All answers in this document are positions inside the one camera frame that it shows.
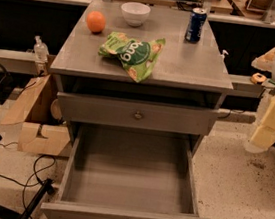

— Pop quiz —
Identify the blue pepsi can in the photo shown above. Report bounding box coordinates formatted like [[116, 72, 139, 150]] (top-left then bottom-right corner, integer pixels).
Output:
[[184, 7, 208, 43]]

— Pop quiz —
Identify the grey upper drawer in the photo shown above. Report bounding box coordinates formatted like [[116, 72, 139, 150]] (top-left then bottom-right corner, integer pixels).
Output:
[[57, 92, 219, 136]]

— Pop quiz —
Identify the open grey lower drawer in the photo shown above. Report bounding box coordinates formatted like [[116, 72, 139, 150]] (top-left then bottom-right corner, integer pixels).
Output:
[[42, 124, 207, 219]]

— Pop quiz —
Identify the grey drawer cabinet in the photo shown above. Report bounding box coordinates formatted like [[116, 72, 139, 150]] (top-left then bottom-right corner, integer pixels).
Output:
[[50, 0, 232, 152]]

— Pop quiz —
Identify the small white pump bottle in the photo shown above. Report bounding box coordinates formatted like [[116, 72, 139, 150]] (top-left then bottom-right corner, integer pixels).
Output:
[[220, 49, 229, 59]]

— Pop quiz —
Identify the green chip bag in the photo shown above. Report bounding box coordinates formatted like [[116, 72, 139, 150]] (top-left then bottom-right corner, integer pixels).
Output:
[[99, 32, 166, 83]]

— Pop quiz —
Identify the white ceramic bowl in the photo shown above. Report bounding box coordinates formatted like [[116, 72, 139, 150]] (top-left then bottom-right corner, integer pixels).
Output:
[[121, 2, 151, 27]]

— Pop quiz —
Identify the orange fruit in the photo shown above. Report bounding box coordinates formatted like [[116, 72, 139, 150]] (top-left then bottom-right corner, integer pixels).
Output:
[[86, 11, 106, 33]]

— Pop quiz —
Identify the cardboard box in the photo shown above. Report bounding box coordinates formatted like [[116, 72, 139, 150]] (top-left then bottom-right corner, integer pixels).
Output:
[[1, 75, 71, 157]]

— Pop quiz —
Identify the clear sanitizer bottle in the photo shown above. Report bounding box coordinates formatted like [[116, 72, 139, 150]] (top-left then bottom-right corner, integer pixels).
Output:
[[33, 36, 49, 62]]

